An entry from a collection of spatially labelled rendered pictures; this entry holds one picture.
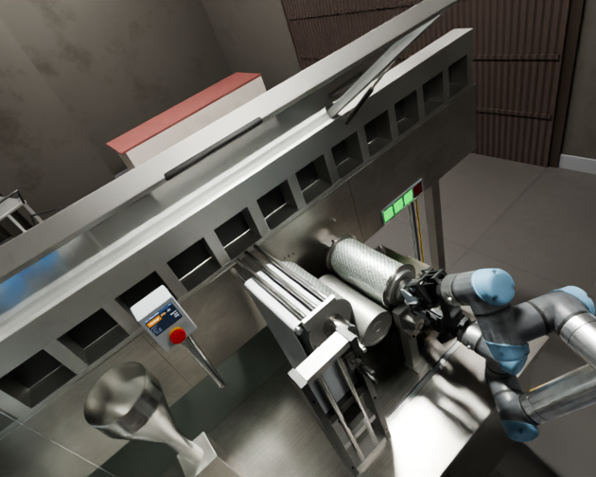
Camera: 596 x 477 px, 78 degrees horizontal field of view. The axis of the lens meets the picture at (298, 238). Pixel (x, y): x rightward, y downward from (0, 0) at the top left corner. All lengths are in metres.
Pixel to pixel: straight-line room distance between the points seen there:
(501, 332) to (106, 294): 0.90
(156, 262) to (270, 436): 0.72
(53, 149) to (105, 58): 1.51
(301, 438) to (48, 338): 0.80
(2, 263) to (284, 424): 1.08
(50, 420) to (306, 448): 0.73
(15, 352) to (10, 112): 4.95
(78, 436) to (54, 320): 0.38
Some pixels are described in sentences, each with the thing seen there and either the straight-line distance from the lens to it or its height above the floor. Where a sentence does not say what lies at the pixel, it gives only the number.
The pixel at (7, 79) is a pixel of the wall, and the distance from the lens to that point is 5.85.
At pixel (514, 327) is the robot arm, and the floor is 1.40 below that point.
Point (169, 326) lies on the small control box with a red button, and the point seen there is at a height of 1.66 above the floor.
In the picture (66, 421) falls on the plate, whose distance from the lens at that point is 1.24.
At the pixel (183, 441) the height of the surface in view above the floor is 1.27.
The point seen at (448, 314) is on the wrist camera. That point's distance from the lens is 1.02.
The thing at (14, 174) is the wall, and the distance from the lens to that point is 5.99.
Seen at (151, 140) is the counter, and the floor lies 0.71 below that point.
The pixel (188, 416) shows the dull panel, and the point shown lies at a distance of 1.41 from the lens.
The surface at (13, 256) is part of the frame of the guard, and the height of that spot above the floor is 1.95.
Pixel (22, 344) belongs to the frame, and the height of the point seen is 1.62.
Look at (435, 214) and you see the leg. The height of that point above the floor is 0.77.
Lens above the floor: 2.12
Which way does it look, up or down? 38 degrees down
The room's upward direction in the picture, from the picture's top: 22 degrees counter-clockwise
